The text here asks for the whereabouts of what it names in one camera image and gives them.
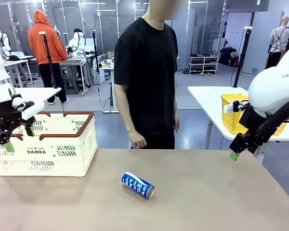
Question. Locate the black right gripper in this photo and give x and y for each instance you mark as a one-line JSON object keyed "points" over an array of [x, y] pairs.
{"points": [[250, 120]]}

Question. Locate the mannequin with grey apron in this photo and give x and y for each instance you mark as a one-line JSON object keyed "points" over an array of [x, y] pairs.
{"points": [[279, 36]]}

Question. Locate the black bag pile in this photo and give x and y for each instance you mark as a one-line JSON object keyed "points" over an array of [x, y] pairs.
{"points": [[227, 57]]}

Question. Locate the cream shopping basket brown rim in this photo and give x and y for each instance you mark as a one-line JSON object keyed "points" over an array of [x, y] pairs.
{"points": [[62, 163]]}

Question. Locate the black cap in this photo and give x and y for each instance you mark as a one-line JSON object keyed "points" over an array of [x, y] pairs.
{"points": [[13, 57]]}

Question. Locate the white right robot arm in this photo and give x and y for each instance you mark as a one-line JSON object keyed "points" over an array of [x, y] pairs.
{"points": [[274, 91]]}

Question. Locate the person's right forearm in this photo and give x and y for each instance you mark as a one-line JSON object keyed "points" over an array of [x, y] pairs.
{"points": [[127, 120]]}

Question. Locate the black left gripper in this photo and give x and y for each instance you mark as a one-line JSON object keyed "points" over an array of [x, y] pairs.
{"points": [[4, 113]]}

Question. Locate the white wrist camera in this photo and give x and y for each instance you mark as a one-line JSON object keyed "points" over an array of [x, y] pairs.
{"points": [[228, 108], [31, 111]]}

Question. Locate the white rounded table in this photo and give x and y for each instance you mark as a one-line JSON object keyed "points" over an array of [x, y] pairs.
{"points": [[207, 101]]}

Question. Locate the yellow plastic basket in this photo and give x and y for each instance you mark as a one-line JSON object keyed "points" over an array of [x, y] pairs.
{"points": [[231, 122]]}

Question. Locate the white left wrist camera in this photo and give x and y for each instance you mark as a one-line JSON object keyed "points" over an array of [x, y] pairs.
{"points": [[31, 111]]}

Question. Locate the blue Pocari Sweat can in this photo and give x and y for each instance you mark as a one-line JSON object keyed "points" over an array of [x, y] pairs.
{"points": [[137, 184]]}

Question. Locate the white shoe rack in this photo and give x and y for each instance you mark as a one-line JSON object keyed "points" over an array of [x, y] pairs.
{"points": [[203, 65]]}

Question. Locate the person in orange hoodie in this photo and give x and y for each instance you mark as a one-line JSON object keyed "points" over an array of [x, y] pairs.
{"points": [[38, 43]]}

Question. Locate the black stand with white head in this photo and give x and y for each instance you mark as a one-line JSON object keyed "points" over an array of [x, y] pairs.
{"points": [[240, 60], [48, 55]]}

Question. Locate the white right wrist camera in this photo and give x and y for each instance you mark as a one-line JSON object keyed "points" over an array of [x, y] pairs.
{"points": [[228, 108]]}

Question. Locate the person's right hand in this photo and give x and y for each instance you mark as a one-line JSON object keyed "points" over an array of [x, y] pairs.
{"points": [[138, 140]]}

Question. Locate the person's left forearm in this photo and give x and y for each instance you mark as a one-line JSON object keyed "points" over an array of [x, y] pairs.
{"points": [[175, 108]]}

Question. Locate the white desk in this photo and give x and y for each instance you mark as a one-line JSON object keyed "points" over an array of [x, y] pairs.
{"points": [[107, 68], [19, 63], [74, 61]]}

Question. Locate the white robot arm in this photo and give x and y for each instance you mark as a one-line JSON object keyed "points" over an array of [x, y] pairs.
{"points": [[77, 41], [4, 43]]}

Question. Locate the thin black camera stand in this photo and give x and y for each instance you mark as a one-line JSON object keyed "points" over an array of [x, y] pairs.
{"points": [[95, 57]]}

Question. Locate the grey plastic stool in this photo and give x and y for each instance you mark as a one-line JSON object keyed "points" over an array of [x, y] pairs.
{"points": [[71, 84]]}

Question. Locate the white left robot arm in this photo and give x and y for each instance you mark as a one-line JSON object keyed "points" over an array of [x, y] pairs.
{"points": [[0, 93]]}

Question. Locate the person in black t-shirt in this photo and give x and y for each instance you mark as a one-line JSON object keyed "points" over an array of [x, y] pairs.
{"points": [[144, 72]]}

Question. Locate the cardboard box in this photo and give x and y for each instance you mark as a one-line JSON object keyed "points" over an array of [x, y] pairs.
{"points": [[110, 54]]}

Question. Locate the person's left hand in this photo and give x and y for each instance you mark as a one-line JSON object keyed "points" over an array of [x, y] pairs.
{"points": [[176, 124]]}

